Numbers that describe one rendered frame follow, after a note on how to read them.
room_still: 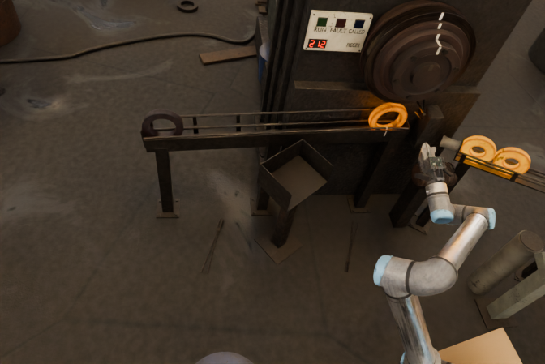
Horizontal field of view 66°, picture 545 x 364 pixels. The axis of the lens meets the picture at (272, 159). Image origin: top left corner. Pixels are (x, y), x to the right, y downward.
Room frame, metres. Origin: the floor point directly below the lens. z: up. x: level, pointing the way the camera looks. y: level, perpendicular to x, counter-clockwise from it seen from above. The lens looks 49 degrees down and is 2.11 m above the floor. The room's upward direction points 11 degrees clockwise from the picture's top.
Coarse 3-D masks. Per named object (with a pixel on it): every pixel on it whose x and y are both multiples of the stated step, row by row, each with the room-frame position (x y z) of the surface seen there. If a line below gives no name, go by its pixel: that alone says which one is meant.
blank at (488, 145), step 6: (468, 138) 1.57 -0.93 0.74; (474, 138) 1.55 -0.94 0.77; (480, 138) 1.55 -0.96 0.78; (486, 138) 1.55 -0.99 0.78; (462, 144) 1.55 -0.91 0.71; (468, 144) 1.55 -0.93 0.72; (474, 144) 1.54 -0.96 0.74; (480, 144) 1.53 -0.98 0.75; (486, 144) 1.52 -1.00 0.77; (492, 144) 1.52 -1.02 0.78; (462, 150) 1.55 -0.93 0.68; (468, 150) 1.54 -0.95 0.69; (486, 150) 1.52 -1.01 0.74; (492, 150) 1.51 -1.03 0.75; (468, 156) 1.53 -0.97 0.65; (480, 156) 1.52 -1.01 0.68; (486, 156) 1.51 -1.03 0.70; (492, 156) 1.50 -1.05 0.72; (474, 162) 1.52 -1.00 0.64
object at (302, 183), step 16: (304, 144) 1.35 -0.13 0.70; (272, 160) 1.22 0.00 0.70; (288, 160) 1.30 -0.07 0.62; (304, 160) 1.33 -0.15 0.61; (320, 160) 1.28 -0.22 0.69; (272, 176) 1.11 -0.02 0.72; (288, 176) 1.22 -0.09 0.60; (304, 176) 1.24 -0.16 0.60; (320, 176) 1.25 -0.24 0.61; (272, 192) 1.10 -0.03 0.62; (288, 192) 1.04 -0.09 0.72; (304, 192) 1.15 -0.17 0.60; (288, 208) 1.05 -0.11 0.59; (288, 224) 1.19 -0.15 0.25; (256, 240) 1.20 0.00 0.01; (272, 240) 1.20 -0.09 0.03; (288, 240) 1.24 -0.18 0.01; (272, 256) 1.12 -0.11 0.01; (288, 256) 1.14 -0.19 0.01
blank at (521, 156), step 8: (496, 152) 1.52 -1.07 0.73; (504, 152) 1.49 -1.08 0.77; (512, 152) 1.48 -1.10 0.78; (520, 152) 1.48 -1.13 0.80; (496, 160) 1.50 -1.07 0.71; (520, 160) 1.47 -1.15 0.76; (528, 160) 1.46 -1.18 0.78; (512, 168) 1.47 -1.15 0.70; (520, 168) 1.46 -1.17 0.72; (528, 168) 1.45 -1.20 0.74
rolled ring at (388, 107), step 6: (378, 108) 1.57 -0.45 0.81; (384, 108) 1.56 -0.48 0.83; (390, 108) 1.57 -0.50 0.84; (396, 108) 1.57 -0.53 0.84; (402, 108) 1.58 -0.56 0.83; (372, 114) 1.56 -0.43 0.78; (378, 114) 1.55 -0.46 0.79; (402, 114) 1.59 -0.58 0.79; (372, 120) 1.55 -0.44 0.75; (396, 120) 1.61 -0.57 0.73; (402, 120) 1.59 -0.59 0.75; (378, 126) 1.56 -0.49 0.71; (384, 126) 1.59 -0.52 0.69; (390, 126) 1.59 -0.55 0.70; (396, 126) 1.59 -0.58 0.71
